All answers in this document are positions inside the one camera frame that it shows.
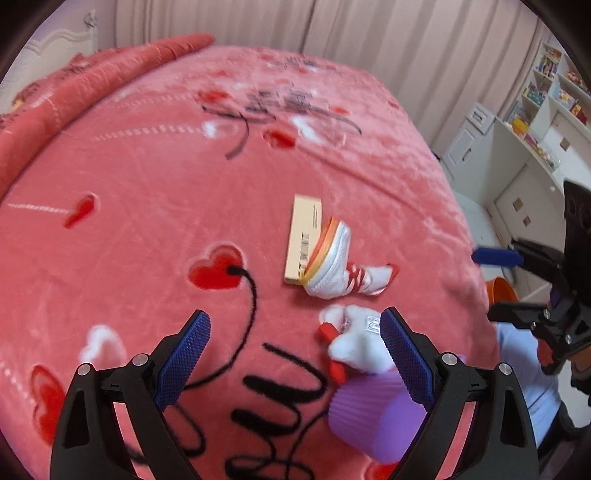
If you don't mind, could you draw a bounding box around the purple paper cup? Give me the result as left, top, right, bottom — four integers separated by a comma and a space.
329, 355, 427, 464

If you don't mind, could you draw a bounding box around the beige slim carton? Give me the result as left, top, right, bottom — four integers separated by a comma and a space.
283, 195, 322, 285

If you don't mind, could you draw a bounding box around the orange round trash bin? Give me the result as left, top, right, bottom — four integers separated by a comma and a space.
486, 277, 519, 306

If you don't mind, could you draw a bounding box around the light blue trousers leg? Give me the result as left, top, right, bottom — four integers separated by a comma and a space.
497, 323, 561, 446

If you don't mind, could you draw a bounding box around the white desk with shelves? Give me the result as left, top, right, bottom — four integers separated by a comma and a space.
440, 41, 591, 301

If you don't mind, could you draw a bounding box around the pink pleated curtain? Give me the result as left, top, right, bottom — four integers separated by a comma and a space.
114, 0, 550, 154

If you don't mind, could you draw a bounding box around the pink heart-print bed blanket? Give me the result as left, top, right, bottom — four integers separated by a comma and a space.
1, 46, 499, 479

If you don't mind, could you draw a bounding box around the folded red quilt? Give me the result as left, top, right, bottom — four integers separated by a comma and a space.
1, 33, 214, 194

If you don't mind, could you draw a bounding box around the white carved headboard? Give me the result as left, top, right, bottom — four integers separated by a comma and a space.
1, 9, 98, 114

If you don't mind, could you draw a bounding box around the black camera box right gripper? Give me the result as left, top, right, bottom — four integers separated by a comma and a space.
564, 180, 590, 279

